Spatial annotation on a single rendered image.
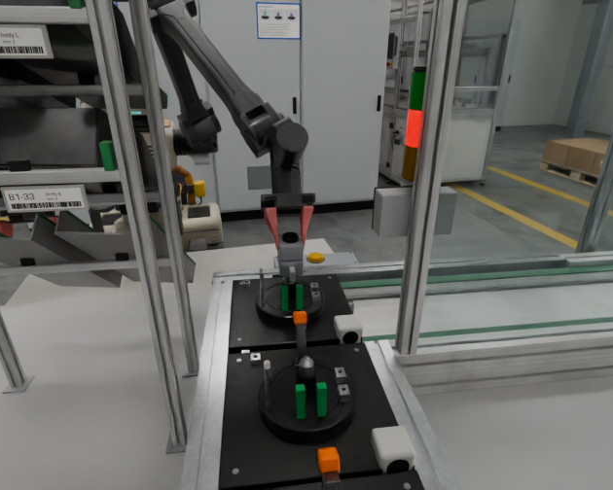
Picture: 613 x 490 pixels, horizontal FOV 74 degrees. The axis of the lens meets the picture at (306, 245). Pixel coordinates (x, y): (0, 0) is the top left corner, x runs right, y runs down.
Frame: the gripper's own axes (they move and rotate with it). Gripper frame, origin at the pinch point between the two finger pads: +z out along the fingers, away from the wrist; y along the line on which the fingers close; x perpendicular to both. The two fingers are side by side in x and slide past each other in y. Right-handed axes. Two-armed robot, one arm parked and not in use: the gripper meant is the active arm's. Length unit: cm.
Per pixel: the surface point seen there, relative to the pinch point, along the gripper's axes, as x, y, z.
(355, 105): 250, 93, -183
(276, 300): 6.5, -2.8, 9.7
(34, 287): 44, -66, -1
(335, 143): 269, 75, -155
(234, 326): 4.3, -11.0, 14.1
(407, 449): -22.1, 10.5, 31.2
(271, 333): 1.5, -4.3, 16.1
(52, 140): -25.5, -30.7, -8.7
